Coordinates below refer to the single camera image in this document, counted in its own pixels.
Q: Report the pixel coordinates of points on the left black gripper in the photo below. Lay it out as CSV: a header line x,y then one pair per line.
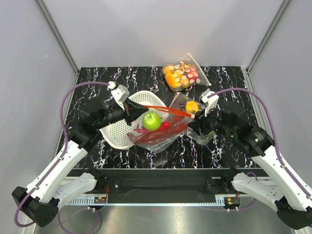
x,y
132,110

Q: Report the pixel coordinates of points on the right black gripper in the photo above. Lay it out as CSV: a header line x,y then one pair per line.
x,y
200,121

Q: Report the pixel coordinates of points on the green fake apple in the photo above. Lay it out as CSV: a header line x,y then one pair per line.
x,y
151,121

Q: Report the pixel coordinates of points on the clear red-zip bag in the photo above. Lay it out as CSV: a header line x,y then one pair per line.
x,y
164,113

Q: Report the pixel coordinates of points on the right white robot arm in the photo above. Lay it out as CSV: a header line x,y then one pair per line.
x,y
288,199

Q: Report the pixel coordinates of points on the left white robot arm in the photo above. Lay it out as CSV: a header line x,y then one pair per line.
x,y
42,199

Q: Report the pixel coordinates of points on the yellow fake bell pepper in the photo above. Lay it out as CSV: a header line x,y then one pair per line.
x,y
191,107

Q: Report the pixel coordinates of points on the dotted bag with yellow pepper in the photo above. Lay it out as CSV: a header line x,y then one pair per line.
x,y
179,102

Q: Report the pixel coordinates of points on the dotted bag of orange fruit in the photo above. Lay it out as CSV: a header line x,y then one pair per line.
x,y
184,73

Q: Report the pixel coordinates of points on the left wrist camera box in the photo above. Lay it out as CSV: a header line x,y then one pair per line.
x,y
120,94

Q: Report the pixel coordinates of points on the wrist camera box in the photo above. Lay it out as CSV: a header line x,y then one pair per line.
x,y
209,101
120,94

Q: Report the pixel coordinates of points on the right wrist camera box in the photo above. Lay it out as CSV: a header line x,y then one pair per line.
x,y
209,101

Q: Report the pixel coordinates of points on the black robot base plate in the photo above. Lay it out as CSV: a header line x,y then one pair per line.
x,y
164,186

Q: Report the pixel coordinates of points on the white slotted cable duct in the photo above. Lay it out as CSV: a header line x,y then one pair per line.
x,y
94,201

